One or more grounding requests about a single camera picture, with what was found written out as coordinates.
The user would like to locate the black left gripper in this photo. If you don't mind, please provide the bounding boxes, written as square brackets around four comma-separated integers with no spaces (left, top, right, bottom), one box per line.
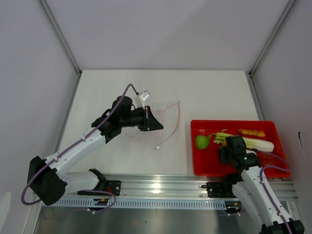
[120,106,163,132]

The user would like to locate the clear zip top bag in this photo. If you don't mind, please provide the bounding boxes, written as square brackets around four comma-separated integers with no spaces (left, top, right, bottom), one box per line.
[122,101,181,150]

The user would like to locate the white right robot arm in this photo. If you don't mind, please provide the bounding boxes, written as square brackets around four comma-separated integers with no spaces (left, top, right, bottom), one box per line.
[220,136,305,234]

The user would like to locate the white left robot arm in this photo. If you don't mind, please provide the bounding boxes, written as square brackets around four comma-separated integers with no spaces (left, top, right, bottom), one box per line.
[27,96,163,206]

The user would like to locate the orange toy food piece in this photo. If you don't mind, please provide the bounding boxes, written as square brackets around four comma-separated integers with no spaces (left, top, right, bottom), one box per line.
[238,129,265,137]

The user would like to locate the green celery stalk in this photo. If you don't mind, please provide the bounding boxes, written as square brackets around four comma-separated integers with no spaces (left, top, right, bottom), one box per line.
[212,131,274,153]

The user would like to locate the red plastic tray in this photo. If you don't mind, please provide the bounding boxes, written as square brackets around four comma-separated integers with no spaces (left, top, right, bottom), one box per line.
[191,120,291,178]

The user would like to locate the green bumpy custard apple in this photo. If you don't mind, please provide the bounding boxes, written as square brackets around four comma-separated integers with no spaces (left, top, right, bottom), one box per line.
[195,135,211,150]

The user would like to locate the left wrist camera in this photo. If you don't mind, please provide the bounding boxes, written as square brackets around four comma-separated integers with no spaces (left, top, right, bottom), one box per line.
[135,91,150,108]

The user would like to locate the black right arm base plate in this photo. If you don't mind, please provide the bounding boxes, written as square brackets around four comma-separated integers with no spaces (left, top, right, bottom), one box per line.
[201,182,236,198]

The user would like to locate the aluminium rail frame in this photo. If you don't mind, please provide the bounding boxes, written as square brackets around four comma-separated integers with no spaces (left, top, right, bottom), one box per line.
[33,173,298,200]

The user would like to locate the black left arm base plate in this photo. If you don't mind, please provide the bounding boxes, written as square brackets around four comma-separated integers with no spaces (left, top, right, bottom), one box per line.
[78,180,121,196]

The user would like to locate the white slotted cable duct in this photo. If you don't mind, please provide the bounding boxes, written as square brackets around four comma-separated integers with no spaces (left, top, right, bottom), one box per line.
[53,197,227,210]

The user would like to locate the left aluminium corner post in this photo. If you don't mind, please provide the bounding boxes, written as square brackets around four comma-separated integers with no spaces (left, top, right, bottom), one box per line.
[37,0,82,77]

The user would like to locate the aluminium corner post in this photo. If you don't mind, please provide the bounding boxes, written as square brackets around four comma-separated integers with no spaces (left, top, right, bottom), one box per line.
[249,0,299,79]
[37,0,82,77]

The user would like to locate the right aluminium corner post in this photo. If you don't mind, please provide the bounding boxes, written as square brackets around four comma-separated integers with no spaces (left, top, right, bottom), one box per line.
[249,0,299,79]

